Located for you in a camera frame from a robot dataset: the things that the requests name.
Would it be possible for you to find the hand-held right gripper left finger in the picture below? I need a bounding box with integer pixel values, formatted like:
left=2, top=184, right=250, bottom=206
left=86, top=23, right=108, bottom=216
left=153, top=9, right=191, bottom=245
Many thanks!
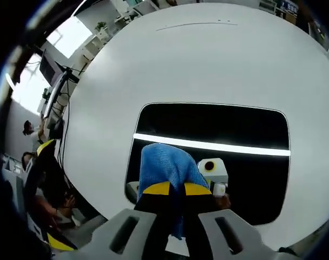
left=85, top=181, right=172, bottom=260

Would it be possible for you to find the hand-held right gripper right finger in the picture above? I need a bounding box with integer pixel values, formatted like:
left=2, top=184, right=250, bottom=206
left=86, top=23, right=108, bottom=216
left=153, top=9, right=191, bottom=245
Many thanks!
left=180, top=183, right=279, bottom=260

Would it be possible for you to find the blue cleaning cloth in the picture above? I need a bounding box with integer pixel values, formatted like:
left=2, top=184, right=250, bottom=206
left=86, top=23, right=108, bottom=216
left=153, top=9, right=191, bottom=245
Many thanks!
left=136, top=143, right=210, bottom=241

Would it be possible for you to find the black tablet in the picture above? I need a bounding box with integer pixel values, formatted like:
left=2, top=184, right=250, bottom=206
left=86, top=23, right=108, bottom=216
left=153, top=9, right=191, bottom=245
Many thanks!
left=124, top=102, right=292, bottom=227

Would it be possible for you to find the black desk monitor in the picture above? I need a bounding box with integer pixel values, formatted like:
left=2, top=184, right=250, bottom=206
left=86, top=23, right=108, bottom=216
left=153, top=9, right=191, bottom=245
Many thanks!
left=39, top=49, right=63, bottom=82

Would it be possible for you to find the white low cabinet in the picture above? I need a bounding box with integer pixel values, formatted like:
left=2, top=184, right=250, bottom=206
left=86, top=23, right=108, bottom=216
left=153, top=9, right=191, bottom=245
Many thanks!
left=82, top=29, right=111, bottom=61

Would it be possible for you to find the black cable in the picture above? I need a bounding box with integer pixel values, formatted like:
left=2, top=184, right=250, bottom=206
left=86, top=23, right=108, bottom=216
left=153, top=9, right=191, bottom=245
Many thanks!
left=52, top=78, right=74, bottom=166

